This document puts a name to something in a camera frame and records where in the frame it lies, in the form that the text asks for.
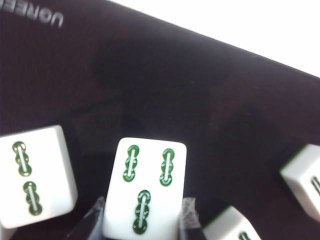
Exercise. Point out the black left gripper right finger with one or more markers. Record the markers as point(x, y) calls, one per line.
point(190, 222)

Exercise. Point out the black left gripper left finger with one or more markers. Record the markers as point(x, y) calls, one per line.
point(90, 227)

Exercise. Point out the two-bamboo mahjong tile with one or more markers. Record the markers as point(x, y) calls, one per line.
point(50, 175)

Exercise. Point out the white bamboo mahjong tile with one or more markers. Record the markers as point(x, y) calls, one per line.
point(225, 225)
point(300, 182)

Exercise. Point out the three-bamboo mahjong tile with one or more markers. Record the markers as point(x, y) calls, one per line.
point(150, 175)

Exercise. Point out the black mouse mat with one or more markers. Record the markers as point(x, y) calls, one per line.
point(150, 75)

